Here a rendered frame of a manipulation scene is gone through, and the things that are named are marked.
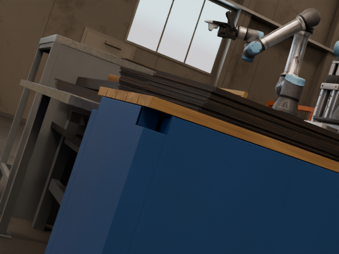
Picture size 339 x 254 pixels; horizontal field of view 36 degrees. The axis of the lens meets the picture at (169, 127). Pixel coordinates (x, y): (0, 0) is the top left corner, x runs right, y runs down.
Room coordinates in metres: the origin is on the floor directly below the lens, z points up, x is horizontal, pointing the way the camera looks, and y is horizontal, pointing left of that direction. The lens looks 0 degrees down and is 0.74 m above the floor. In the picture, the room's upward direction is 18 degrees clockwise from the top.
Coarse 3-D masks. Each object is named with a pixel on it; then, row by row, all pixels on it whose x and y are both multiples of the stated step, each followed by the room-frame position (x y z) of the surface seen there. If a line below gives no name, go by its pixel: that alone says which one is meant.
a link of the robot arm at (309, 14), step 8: (304, 16) 2.96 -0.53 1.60; (312, 16) 2.97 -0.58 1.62; (320, 16) 3.03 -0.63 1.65; (288, 24) 2.97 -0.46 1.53; (296, 24) 2.96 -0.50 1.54; (304, 24) 2.96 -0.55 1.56; (312, 24) 2.98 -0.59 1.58; (272, 32) 2.97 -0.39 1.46; (280, 32) 2.96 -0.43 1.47; (288, 32) 2.96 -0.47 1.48; (296, 32) 2.99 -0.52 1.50; (256, 40) 2.98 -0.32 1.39; (264, 40) 2.96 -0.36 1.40; (272, 40) 2.96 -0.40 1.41; (280, 40) 2.98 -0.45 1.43; (248, 48) 2.96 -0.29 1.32; (256, 48) 2.94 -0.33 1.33; (264, 48) 2.97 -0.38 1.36
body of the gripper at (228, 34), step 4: (228, 24) 3.08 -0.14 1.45; (220, 28) 3.09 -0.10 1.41; (224, 28) 3.09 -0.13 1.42; (228, 28) 3.08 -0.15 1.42; (236, 28) 3.14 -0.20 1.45; (220, 32) 3.08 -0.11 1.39; (224, 32) 3.08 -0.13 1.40; (228, 32) 3.10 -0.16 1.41; (232, 32) 3.11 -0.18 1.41; (236, 32) 3.09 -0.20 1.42; (220, 36) 3.14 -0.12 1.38; (224, 36) 3.13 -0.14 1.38; (228, 36) 3.10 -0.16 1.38; (232, 36) 3.10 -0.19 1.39; (236, 36) 3.10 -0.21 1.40
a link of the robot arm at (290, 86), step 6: (288, 78) 2.96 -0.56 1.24; (294, 78) 2.94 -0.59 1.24; (300, 78) 2.95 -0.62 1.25; (282, 84) 3.01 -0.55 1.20; (288, 84) 2.95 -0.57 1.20; (294, 84) 2.94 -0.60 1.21; (300, 84) 2.95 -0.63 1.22; (282, 90) 2.98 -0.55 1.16; (288, 90) 2.95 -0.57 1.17; (294, 90) 2.94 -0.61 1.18; (300, 90) 2.95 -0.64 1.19; (294, 96) 2.94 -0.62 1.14; (300, 96) 2.97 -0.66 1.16
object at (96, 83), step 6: (78, 78) 2.90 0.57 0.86; (84, 78) 2.77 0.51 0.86; (90, 78) 2.65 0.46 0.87; (78, 84) 2.86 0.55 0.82; (84, 84) 2.73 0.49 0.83; (90, 84) 2.61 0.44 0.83; (96, 84) 2.51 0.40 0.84; (102, 84) 2.41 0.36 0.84; (108, 84) 2.32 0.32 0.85; (114, 84) 2.24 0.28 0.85
